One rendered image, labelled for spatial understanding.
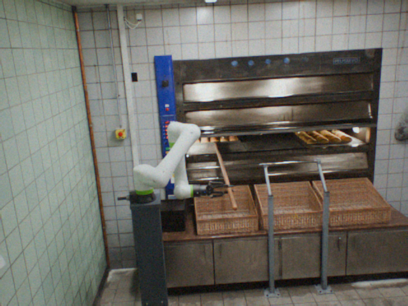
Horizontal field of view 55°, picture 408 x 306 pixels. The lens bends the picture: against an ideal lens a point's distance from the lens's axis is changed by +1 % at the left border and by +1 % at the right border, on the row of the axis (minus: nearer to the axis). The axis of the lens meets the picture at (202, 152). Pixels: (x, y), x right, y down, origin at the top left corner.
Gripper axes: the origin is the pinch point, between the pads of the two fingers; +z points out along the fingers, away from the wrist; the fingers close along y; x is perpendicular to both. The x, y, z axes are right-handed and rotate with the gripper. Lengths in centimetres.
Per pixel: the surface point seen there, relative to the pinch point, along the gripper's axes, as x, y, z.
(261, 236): -47, 65, 31
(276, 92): -100, -56, 58
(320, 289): -41, 119, 84
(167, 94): -97, -60, -44
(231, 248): -46, 75, 5
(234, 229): -53, 60, 9
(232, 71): -102, -77, 17
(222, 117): -101, -35, 6
